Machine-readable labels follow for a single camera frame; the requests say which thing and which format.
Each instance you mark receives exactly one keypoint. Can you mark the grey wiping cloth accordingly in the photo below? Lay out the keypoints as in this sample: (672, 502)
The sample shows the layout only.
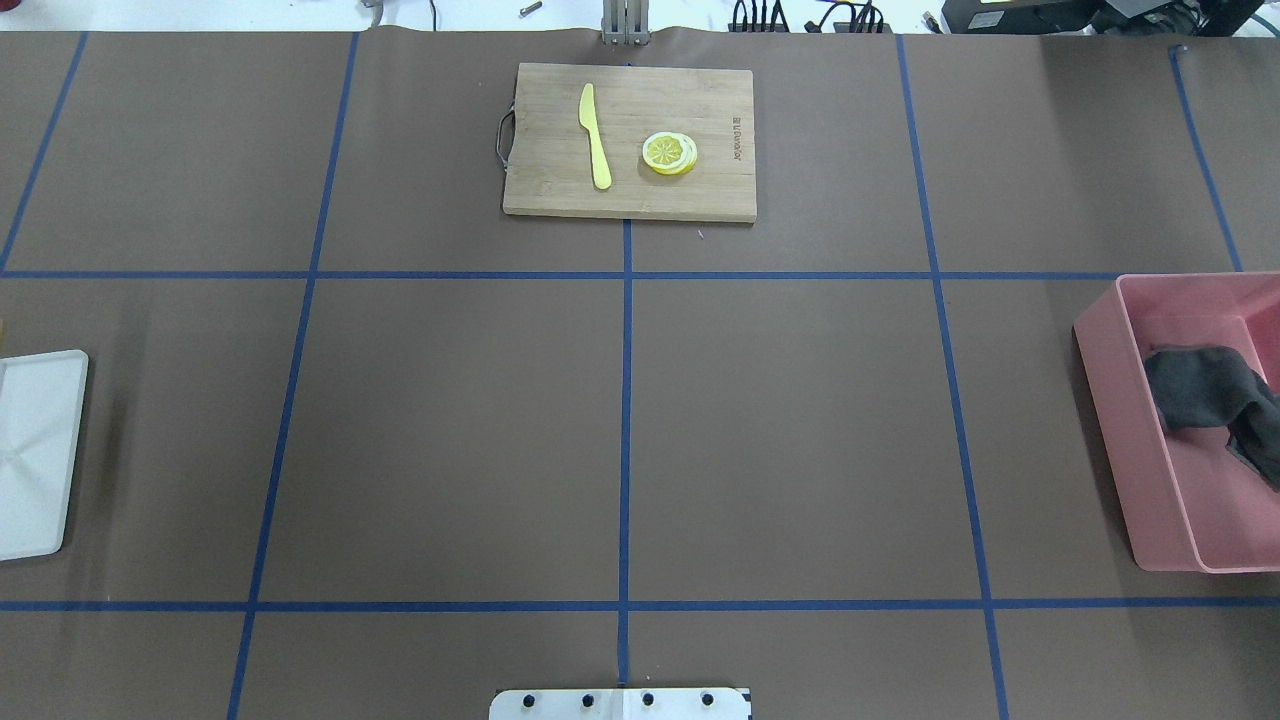
(1213, 387)

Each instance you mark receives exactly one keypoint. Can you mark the yellow lemon slice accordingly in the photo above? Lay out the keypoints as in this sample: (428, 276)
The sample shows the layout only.
(669, 153)

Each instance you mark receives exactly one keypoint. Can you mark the bamboo cutting board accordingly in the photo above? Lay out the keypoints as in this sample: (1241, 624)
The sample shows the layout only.
(548, 170)

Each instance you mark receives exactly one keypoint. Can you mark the yellow plastic knife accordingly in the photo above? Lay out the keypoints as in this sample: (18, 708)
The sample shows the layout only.
(601, 175)

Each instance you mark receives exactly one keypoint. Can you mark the pink plastic bin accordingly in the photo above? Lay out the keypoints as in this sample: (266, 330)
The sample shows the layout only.
(1188, 504)

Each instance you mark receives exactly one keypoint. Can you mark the white rack tray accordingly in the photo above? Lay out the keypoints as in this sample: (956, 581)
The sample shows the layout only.
(42, 399)

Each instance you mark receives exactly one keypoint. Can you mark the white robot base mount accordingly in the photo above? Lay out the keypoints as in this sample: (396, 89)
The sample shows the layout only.
(623, 703)

